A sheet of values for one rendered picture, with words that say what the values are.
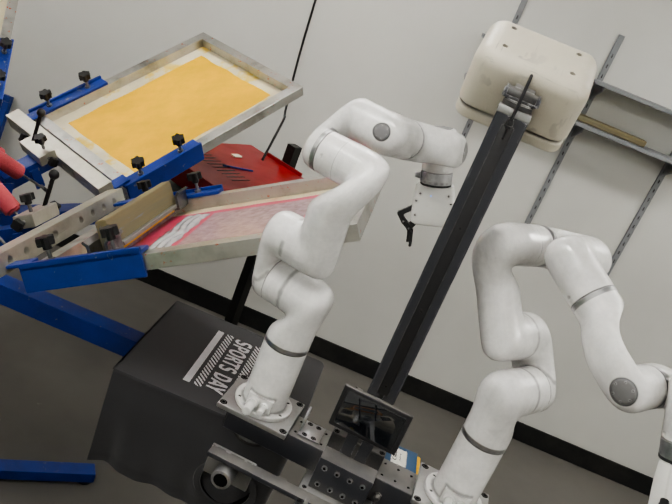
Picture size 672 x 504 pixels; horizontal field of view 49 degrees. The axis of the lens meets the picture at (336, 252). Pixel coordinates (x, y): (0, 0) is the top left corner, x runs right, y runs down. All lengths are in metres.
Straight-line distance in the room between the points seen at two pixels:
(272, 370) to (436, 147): 0.57
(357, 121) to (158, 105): 1.50
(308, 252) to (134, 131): 1.45
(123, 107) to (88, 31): 1.38
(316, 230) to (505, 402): 0.48
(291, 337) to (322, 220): 0.27
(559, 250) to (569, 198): 2.53
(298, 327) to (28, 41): 3.16
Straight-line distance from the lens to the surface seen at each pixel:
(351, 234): 1.53
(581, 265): 1.36
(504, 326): 1.44
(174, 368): 1.97
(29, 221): 2.05
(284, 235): 1.40
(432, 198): 1.76
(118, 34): 4.12
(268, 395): 1.55
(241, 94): 2.83
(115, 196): 2.32
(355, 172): 1.32
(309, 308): 1.43
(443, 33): 3.74
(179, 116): 2.76
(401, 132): 1.41
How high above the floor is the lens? 2.02
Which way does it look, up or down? 21 degrees down
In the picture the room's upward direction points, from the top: 22 degrees clockwise
